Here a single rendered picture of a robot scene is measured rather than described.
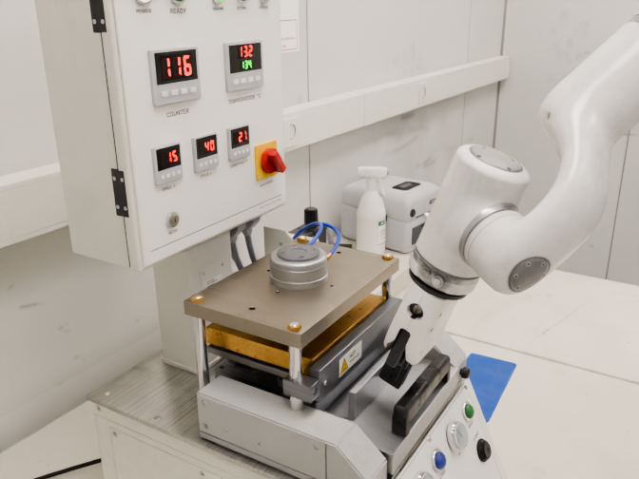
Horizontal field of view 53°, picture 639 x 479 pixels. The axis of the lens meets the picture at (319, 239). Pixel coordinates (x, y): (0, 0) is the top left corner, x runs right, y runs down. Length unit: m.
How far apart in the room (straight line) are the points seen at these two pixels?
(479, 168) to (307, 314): 0.27
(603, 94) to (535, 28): 2.49
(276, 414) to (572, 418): 0.66
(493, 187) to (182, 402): 0.54
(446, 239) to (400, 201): 1.07
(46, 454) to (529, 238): 0.90
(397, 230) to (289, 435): 1.10
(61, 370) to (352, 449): 0.70
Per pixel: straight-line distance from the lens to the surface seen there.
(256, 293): 0.85
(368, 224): 1.76
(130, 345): 1.42
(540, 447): 1.22
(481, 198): 0.70
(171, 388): 1.01
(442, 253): 0.73
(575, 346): 1.54
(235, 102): 0.93
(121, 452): 1.04
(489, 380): 1.37
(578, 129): 0.71
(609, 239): 3.31
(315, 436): 0.77
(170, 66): 0.83
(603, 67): 0.75
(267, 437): 0.82
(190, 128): 0.87
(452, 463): 0.96
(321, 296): 0.84
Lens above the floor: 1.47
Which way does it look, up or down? 20 degrees down
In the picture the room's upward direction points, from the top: 1 degrees counter-clockwise
